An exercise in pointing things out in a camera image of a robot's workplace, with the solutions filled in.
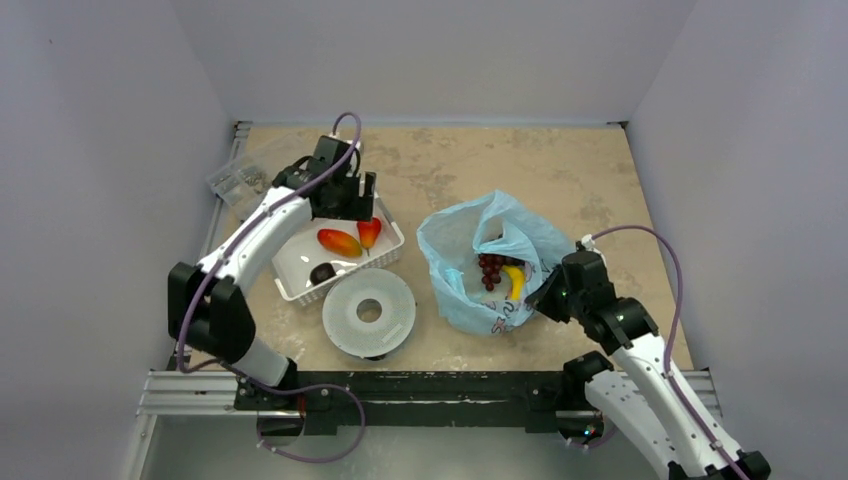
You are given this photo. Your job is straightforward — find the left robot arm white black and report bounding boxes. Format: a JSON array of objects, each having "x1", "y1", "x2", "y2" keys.
[{"x1": 167, "y1": 135, "x2": 376, "y2": 409}]

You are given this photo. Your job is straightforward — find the red fake grapes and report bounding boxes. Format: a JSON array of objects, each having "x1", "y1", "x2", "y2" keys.
[{"x1": 478, "y1": 254, "x2": 524, "y2": 292}]

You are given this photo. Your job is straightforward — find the dark fruit in basket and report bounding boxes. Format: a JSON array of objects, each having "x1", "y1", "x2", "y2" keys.
[{"x1": 309, "y1": 262, "x2": 336, "y2": 286}]

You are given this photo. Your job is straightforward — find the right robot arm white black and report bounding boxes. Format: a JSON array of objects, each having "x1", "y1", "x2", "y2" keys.
[{"x1": 525, "y1": 250, "x2": 771, "y2": 479}]

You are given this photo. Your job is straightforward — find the light blue plastic bag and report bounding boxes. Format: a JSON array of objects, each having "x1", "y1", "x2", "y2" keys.
[{"x1": 416, "y1": 190, "x2": 575, "y2": 336}]

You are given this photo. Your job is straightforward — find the yellow fake fruit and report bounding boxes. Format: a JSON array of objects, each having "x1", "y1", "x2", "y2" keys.
[{"x1": 501, "y1": 265, "x2": 526, "y2": 301}]

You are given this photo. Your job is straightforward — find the white perforated plastic basket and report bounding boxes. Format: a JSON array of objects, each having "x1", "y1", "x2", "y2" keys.
[{"x1": 271, "y1": 196, "x2": 405, "y2": 306}]

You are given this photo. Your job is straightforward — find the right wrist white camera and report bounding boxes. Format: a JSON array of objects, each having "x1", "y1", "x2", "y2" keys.
[{"x1": 576, "y1": 234, "x2": 603, "y2": 256}]

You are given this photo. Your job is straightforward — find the clear plastic screw organizer box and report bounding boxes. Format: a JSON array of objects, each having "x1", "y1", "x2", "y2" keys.
[{"x1": 206, "y1": 134, "x2": 314, "y2": 221}]

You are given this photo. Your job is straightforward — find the red orange fake fruit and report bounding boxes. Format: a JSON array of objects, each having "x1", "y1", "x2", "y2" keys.
[{"x1": 316, "y1": 229, "x2": 363, "y2": 258}]

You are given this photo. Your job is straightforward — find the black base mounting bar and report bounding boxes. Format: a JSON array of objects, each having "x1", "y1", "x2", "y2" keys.
[{"x1": 234, "y1": 371, "x2": 605, "y2": 441}]

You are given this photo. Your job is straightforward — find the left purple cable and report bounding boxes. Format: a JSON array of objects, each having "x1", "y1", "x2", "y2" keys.
[{"x1": 175, "y1": 111, "x2": 364, "y2": 376}]

